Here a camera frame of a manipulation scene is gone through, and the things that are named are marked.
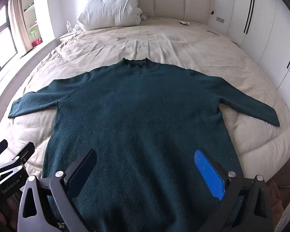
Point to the dark teal towel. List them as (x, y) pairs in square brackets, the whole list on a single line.
[(140, 125)]

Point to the tissue pack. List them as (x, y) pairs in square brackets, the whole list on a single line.
[(76, 28)]

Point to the beige curtain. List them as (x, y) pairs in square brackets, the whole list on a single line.
[(20, 21)]

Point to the white wall socket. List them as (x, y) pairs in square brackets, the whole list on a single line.
[(220, 20)]

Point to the beige bed cover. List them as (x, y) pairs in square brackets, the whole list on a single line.
[(159, 41)]

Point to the zebra print cushion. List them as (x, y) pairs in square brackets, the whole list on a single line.
[(143, 17)]

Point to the clear plastic water bottle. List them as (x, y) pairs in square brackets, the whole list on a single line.
[(69, 27)]

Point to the white wall shelf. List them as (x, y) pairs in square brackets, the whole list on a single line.
[(31, 12)]

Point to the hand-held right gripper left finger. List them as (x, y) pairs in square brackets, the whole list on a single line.
[(83, 170)]

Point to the beige padded headboard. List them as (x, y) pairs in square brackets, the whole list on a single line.
[(183, 2)]

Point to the red box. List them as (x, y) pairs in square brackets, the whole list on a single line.
[(36, 43)]

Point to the white pillow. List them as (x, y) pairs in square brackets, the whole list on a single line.
[(111, 9)]

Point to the white wardrobe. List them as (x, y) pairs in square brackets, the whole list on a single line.
[(263, 24)]

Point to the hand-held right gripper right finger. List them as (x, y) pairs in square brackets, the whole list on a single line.
[(209, 176)]

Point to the dark framed window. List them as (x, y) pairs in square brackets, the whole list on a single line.
[(2, 43)]

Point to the flat white device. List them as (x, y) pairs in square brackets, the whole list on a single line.
[(213, 33)]

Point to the green plastic item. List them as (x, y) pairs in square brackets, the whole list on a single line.
[(33, 32)]

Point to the white nightstand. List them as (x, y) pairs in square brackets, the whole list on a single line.
[(67, 36)]

